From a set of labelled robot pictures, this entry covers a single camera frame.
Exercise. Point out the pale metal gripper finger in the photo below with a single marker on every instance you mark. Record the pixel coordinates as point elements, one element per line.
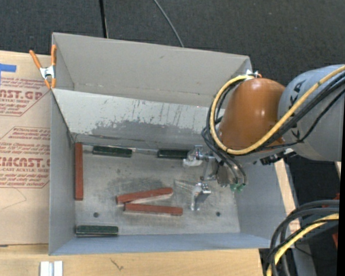
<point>198,198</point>
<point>195,157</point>

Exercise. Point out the dark green flat block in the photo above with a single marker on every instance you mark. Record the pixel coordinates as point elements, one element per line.
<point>171,153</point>
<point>111,151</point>
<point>97,230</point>

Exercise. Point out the red-brown flat block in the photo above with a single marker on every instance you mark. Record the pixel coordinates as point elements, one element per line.
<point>143,195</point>
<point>79,173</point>
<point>154,209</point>

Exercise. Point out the grey metal bin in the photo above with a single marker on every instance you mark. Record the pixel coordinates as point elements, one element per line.
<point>147,173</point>

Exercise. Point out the brown cardboard board red print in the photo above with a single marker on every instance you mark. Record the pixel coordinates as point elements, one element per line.
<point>22,144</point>

